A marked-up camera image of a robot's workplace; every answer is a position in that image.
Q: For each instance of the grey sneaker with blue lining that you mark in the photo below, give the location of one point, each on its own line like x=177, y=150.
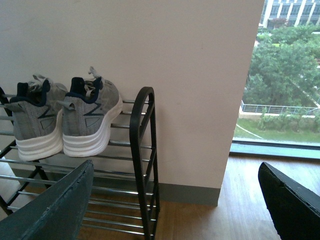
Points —
x=88, y=110

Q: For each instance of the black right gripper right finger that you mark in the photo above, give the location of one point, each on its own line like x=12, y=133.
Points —
x=294, y=209

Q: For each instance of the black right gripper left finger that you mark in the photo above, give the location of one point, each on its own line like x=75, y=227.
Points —
x=57, y=213

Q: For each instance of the black metal shoe rack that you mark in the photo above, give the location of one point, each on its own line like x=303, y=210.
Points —
x=125, y=199

